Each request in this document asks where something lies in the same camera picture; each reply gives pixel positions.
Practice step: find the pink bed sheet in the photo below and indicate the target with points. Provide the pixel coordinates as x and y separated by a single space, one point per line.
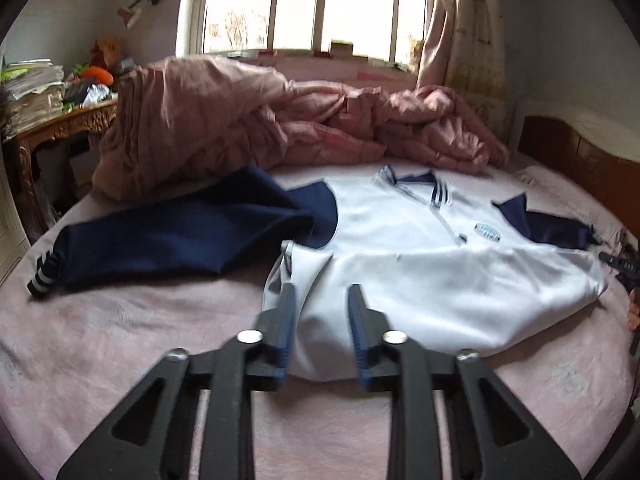
125 335

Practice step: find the window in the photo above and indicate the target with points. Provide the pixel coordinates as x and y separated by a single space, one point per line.
300 5

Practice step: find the wooden headboard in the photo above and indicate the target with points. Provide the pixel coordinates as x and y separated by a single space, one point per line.
590 160

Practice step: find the clear plastic bag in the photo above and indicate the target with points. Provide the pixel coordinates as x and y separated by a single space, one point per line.
97 94

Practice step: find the brown plush toy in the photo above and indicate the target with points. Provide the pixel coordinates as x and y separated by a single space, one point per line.
106 50

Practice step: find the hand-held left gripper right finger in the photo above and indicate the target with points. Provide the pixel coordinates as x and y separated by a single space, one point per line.
356 330

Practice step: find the white and navy jacket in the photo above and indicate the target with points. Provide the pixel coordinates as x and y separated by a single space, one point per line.
400 270

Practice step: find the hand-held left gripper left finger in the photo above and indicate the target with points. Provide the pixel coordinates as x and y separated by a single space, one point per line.
286 330

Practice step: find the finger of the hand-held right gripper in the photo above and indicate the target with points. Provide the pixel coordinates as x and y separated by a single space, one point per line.
617 260

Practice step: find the pink quilt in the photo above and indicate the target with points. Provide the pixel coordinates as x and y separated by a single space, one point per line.
210 120

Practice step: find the orange plush toy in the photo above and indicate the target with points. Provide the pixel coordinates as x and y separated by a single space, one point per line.
97 75

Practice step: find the person's right hand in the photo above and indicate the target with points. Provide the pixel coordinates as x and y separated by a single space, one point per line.
635 310

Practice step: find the carved wooden desk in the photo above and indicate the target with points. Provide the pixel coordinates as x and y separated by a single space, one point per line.
70 120

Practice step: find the wall lamp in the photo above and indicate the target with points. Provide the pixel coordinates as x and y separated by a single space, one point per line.
137 7

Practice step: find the floral curtain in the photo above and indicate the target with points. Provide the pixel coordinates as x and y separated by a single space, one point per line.
465 35

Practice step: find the stack of papers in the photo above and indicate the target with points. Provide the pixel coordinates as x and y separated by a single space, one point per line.
30 90

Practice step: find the small box on windowsill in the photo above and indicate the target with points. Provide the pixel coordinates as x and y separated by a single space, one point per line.
341 49

